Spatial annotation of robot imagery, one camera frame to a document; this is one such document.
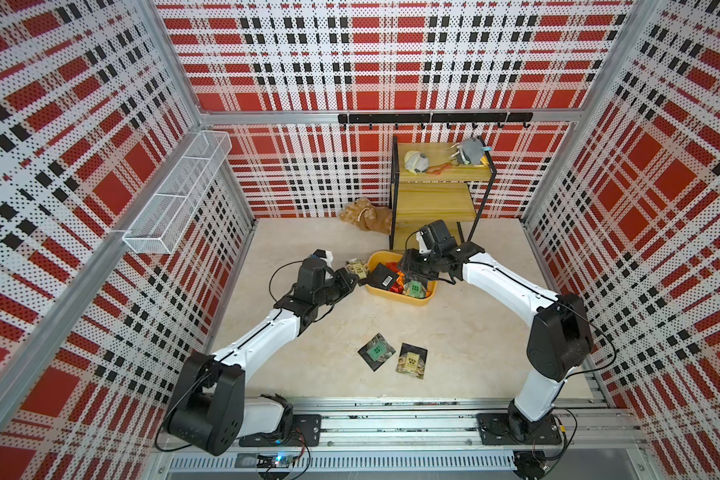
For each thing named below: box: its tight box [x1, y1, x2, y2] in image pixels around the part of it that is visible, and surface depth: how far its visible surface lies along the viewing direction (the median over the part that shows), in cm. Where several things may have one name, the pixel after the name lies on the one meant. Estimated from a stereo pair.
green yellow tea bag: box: [402, 280, 427, 299], surface depth 98 cm
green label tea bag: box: [358, 332, 396, 372], surface depth 88 cm
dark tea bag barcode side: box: [358, 263, 398, 291], surface depth 100 cm
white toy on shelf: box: [404, 150, 429, 174], surface depth 86 cm
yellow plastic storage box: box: [365, 251, 438, 306], surface depth 98 cm
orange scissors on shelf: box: [426, 162, 453, 175], surface depth 89 cm
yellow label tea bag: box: [395, 343, 428, 380], surface depth 86 cm
